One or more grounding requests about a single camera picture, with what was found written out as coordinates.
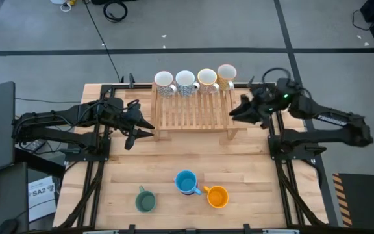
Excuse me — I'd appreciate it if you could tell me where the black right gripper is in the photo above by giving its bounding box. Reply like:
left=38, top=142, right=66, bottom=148
left=228, top=88, right=281, bottom=129

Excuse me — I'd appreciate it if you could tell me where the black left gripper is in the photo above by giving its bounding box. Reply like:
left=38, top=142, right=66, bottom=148
left=118, top=99, right=156, bottom=151

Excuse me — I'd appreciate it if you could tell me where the orange-rimmed patterned mug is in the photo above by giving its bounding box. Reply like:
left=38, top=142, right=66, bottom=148
left=216, top=64, right=238, bottom=92

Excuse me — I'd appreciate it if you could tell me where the black-white patterned mug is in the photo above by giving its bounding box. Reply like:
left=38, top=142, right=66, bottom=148
left=153, top=70, right=177, bottom=98

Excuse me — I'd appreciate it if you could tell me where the yellow-rimmed patterned mug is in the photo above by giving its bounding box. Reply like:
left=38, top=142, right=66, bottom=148
left=197, top=68, right=221, bottom=95

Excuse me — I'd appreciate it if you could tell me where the blue patterned white mug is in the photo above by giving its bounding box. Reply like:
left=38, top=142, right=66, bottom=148
left=175, top=70, right=201, bottom=98

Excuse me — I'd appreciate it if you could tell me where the blue faceted mug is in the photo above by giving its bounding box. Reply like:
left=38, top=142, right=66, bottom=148
left=175, top=169, right=203, bottom=196

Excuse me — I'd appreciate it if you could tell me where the green faceted mug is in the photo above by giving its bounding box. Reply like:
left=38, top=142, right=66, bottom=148
left=135, top=185, right=157, bottom=214

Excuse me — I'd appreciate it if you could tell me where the orange-yellow faceted mug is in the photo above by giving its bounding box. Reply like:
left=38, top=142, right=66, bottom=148
left=203, top=185, right=230, bottom=209

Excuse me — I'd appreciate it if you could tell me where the wooden slatted rack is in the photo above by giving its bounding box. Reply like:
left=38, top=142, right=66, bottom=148
left=151, top=81, right=241, bottom=142

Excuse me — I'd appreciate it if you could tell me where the black power adapter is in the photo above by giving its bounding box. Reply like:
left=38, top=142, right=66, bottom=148
left=21, top=139, right=47, bottom=153

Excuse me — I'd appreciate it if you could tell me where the white SA2 box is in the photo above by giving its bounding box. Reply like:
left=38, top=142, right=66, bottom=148
left=27, top=175, right=57, bottom=222

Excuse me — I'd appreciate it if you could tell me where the hazard-striped black mat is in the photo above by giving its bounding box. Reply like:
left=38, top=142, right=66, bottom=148
left=332, top=172, right=374, bottom=229

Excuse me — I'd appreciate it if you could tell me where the grey low desk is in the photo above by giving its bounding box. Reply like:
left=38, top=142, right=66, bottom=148
left=0, top=162, right=29, bottom=234

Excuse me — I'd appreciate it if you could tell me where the black computer mouse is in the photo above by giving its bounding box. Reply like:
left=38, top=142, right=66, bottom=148
left=0, top=218, right=21, bottom=234

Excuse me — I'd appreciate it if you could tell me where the black aluminium table frame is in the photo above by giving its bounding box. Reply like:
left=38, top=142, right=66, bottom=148
left=55, top=83, right=329, bottom=230

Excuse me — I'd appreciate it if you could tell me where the long black floor cable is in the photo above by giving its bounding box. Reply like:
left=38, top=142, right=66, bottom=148
left=83, top=0, right=123, bottom=83

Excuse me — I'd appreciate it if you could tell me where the coiled black cable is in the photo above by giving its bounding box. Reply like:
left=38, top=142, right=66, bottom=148
left=103, top=1, right=129, bottom=23

